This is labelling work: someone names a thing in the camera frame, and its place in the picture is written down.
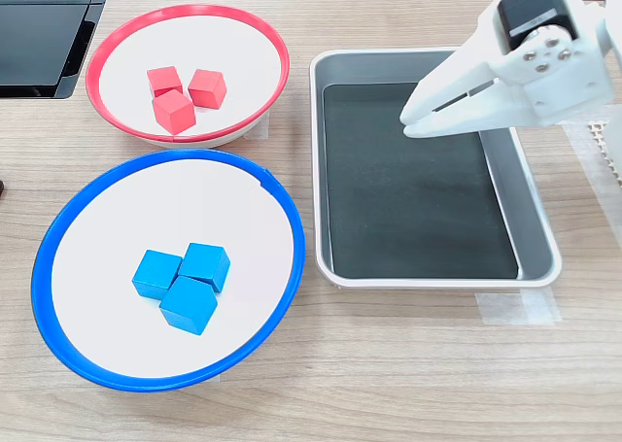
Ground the steel tray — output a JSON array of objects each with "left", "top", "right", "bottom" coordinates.
[{"left": 309, "top": 48, "right": 564, "bottom": 289}]

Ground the red-rimmed white plate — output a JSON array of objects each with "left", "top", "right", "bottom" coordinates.
[{"left": 85, "top": 3, "right": 292, "bottom": 150}]

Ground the pale perforated base plate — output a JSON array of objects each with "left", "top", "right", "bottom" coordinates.
[{"left": 586, "top": 119, "right": 622, "bottom": 187}]

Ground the blue-rimmed white plate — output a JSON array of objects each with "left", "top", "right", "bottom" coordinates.
[{"left": 30, "top": 148, "right": 306, "bottom": 393}]

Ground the black tray mat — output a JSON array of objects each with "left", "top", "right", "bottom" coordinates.
[{"left": 321, "top": 82, "right": 520, "bottom": 281}]

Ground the blue cube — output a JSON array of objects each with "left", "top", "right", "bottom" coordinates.
[
  {"left": 131, "top": 249, "right": 184, "bottom": 301},
  {"left": 158, "top": 275, "right": 219, "bottom": 337},
  {"left": 177, "top": 242, "right": 232, "bottom": 294}
]

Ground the pale translucent sheet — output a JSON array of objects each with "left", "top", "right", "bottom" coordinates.
[{"left": 562, "top": 120, "right": 622, "bottom": 242}]

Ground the black glossy device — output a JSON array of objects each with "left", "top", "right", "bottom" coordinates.
[{"left": 0, "top": 0, "right": 117, "bottom": 100}]

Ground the clear tape strip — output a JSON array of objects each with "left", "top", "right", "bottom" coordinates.
[
  {"left": 241, "top": 114, "right": 271, "bottom": 143},
  {"left": 474, "top": 288, "right": 564, "bottom": 326}
]

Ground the red cube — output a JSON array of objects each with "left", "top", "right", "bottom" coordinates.
[
  {"left": 151, "top": 87, "right": 197, "bottom": 136},
  {"left": 187, "top": 68, "right": 228, "bottom": 110},
  {"left": 146, "top": 65, "right": 184, "bottom": 99}
]

